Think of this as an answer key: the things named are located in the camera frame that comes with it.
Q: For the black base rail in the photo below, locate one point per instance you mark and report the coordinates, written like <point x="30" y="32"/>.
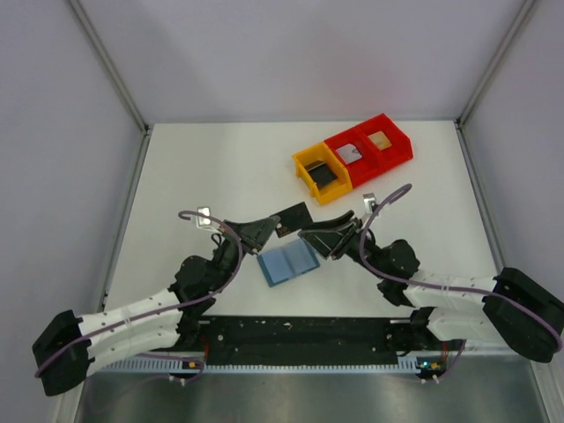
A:
<point x="307" y="341"/>

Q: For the gold card in red bin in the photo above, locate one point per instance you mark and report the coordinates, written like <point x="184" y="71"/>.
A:
<point x="380" y="140"/>

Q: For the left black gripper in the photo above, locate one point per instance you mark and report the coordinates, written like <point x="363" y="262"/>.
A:
<point x="238" y="235"/>

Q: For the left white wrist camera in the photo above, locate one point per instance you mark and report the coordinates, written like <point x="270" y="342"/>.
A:
<point x="203" y="218"/>

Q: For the silver card in red bin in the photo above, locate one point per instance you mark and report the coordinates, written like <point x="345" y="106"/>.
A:
<point x="349" y="153"/>

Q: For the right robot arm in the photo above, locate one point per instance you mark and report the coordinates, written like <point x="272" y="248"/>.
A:
<point x="509" y="308"/>

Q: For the middle red plastic bin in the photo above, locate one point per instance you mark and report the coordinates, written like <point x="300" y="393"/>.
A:
<point x="364" y="170"/>

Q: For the black card in yellow bin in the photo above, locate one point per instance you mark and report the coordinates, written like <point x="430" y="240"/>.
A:
<point x="321" y="174"/>

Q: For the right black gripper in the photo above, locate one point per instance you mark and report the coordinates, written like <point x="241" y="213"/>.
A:
<point x="348" y="241"/>

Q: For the red plastic bin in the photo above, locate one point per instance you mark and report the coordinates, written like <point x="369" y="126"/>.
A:
<point x="364" y="170"/>
<point x="393" y="147"/>

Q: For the black credit card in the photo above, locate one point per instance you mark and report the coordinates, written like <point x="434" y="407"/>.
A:
<point x="292" y="219"/>

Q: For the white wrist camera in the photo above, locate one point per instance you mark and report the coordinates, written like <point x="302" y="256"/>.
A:
<point x="370" y="203"/>
<point x="203" y="218"/>

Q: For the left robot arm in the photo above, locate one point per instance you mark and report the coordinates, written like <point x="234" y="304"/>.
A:
<point x="73" y="347"/>

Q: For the far red plastic bin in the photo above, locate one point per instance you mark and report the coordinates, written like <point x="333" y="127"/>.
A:
<point x="393" y="147"/>

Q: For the blue leather card holder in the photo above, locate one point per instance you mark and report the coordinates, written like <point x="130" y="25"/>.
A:
<point x="287" y="262"/>

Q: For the yellow plastic bin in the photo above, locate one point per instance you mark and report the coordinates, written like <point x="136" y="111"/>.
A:
<point x="341" y="186"/>

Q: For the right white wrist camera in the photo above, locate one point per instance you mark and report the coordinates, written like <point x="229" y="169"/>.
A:
<point x="370" y="203"/>

